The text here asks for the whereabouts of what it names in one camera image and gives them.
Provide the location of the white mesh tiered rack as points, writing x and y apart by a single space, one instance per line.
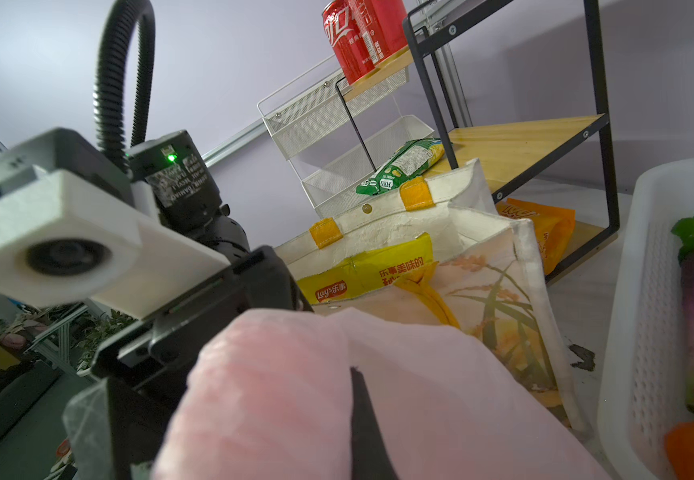
335 135

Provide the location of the white plastic basket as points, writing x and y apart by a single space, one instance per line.
642 393

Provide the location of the green snack bag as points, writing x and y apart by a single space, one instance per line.
410 161

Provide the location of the orange snack packet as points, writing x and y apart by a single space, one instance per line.
553 227

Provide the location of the yellow chips bag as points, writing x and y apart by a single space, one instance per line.
368 271

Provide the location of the red cola can right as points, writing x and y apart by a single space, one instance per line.
380 23

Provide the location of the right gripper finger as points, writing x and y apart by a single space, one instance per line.
370 458

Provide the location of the white canvas tote bag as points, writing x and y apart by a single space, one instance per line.
482 274

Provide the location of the red cola can left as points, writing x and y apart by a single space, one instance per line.
345 38

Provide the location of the red cola can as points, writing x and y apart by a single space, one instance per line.
380 23
345 38

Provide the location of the wooden black-frame shelf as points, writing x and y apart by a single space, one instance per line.
510 154

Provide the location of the pink plastic grocery bag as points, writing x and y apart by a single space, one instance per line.
295 395

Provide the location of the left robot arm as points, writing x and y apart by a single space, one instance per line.
187 199

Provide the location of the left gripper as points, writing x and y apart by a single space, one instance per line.
141 372

